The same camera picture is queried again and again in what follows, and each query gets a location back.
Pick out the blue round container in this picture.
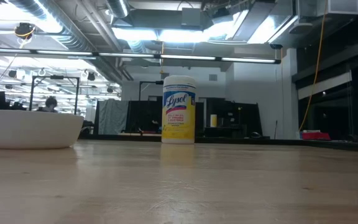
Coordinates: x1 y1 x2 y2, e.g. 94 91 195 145
0 109 85 150

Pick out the Lysol wipes canister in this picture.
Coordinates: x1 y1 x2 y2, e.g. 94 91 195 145
161 75 197 145

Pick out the grey hanging cloth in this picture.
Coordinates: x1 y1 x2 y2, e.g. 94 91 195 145
97 98 130 136

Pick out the long ceiling light bar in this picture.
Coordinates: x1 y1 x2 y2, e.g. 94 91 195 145
0 47 282 65

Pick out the person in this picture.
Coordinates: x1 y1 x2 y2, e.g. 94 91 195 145
37 96 59 113

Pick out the red box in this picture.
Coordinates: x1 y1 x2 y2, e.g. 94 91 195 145
301 130 332 141

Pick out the black stand frame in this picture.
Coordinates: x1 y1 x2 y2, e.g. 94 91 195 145
29 75 81 115
139 80 165 102

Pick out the black aluminium table frame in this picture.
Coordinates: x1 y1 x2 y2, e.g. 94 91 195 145
78 133 358 154

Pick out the silver ventilation duct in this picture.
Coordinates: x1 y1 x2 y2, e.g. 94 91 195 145
105 0 131 19

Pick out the yellow hanging cable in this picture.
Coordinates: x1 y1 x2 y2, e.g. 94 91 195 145
298 0 328 132

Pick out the yellow black cord reel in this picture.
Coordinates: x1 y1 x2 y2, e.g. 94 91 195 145
14 22 37 40

